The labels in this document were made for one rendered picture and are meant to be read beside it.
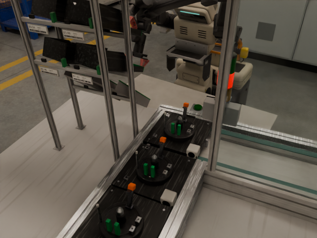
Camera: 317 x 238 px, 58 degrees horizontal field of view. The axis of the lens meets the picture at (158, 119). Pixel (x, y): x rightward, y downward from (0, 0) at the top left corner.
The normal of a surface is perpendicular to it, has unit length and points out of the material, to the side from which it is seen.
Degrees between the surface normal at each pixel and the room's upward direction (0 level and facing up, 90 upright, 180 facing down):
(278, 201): 90
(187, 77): 98
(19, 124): 0
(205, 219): 0
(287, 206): 90
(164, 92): 0
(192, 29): 98
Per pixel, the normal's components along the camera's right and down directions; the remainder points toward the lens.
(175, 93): -0.02, -0.80
